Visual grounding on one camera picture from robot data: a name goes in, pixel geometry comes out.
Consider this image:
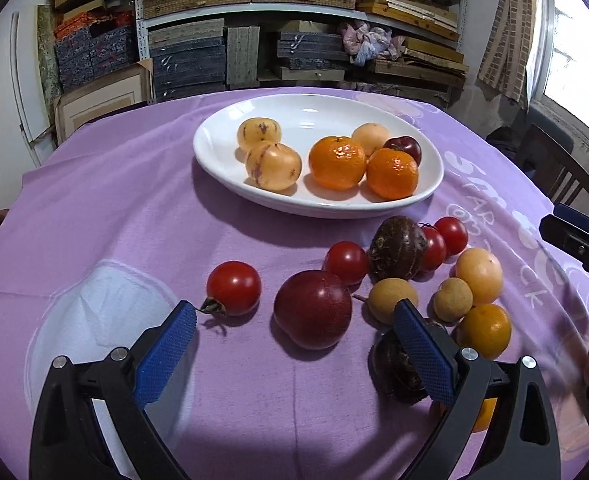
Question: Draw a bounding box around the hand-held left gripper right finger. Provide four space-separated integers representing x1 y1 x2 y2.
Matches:
391 298 561 480

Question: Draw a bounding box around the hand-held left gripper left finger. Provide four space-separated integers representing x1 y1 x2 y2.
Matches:
28 300 198 480

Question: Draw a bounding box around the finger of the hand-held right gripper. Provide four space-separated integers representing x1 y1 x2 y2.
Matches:
554 203 589 243
540 214 589 267

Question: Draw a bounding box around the dark brown water chestnut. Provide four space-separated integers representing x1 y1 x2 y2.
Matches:
371 327 447 405
368 215 429 282

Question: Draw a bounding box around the tan longan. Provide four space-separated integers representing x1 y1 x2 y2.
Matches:
367 280 419 325
433 277 474 323

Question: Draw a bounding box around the small orange kumquat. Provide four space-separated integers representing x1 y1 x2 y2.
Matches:
455 303 512 360

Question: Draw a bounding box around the large orange-yellow kumquat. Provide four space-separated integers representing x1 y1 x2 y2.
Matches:
439 397 499 433

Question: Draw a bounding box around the pale yellow loquat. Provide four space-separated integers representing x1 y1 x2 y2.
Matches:
351 123 391 157
455 247 504 306

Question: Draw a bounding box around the cherry tomato with stem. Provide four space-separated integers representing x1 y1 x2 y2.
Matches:
200 260 263 317

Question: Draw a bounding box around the dark red passion fruit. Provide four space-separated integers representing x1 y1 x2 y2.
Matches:
273 270 353 351

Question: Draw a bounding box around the small orange tangerine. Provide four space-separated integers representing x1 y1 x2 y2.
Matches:
365 148 420 200

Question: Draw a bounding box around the dark red cherry tomato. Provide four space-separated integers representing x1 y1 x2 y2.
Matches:
383 136 422 167

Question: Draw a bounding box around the large orange tangerine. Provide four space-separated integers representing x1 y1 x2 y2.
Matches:
307 136 368 191

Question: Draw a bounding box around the pale yellow pepino melon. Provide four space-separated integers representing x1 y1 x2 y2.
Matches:
245 141 303 192
237 117 282 152

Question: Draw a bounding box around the white oval plate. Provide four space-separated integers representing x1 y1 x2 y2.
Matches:
193 94 445 219

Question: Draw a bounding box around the dark wooden chair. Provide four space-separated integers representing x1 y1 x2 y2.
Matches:
514 124 589 218

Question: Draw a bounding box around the dark cloth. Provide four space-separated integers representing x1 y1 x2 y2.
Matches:
487 127 530 161

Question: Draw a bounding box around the bright window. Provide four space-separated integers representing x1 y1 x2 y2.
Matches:
529 0 589 151

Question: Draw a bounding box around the purple tablecloth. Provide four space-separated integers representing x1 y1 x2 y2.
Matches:
0 89 589 480

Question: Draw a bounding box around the checkered curtain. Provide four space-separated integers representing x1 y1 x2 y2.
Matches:
477 0 540 106

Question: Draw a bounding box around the stack of wooden frames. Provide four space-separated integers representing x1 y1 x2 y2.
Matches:
357 0 470 106

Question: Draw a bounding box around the framed picture in cardboard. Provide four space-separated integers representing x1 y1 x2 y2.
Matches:
52 59 154 145

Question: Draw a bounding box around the pink cloth bundle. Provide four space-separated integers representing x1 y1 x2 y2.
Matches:
337 21 405 67

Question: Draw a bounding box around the stack of dark grey boxes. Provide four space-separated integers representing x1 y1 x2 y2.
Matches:
148 19 226 101

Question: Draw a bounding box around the stack of blue patterned boxes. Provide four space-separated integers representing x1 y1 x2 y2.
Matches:
53 12 138 93

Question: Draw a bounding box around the upright woven box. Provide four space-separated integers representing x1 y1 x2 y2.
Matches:
226 26 261 88

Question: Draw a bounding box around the white leaning panel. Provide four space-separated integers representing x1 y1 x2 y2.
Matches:
10 10 58 148

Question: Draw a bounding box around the metal shelving unit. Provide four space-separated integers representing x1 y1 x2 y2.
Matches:
134 0 470 106

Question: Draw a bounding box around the stack of dark ribboned boxes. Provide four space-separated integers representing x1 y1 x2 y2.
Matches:
274 31 355 83

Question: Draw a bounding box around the green marbled panel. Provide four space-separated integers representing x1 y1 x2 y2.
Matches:
35 5 60 103

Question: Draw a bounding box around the orange patterned box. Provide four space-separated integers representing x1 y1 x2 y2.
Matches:
53 12 92 38

